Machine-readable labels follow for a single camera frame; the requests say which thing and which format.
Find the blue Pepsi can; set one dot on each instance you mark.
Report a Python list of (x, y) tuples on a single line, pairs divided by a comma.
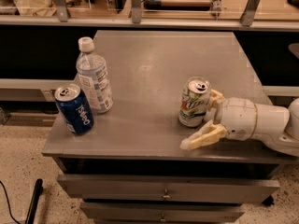
[(74, 107)]

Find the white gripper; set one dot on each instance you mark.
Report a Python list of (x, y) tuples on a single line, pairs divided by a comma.
[(238, 117)]

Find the black pole on floor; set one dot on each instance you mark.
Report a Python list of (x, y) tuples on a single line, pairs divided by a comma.
[(38, 189)]

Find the green white 7up can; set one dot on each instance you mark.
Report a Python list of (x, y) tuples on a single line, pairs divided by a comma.
[(194, 101)]

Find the grey cabinet with drawers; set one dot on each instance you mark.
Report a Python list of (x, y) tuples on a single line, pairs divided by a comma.
[(141, 133)]

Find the clear plastic water bottle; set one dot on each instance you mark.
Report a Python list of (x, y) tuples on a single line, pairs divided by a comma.
[(93, 76)]

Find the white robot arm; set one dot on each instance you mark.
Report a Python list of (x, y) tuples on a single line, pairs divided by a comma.
[(276, 126)]

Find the lower grey drawer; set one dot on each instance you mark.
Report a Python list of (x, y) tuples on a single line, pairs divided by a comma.
[(160, 213)]

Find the grey drawer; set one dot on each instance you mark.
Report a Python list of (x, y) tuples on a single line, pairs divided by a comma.
[(167, 188), (160, 213)]

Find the metal railing with brackets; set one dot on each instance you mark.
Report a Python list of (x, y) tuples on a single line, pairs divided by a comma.
[(268, 15)]

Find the upper grey drawer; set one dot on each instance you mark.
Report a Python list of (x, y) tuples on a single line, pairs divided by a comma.
[(167, 188)]

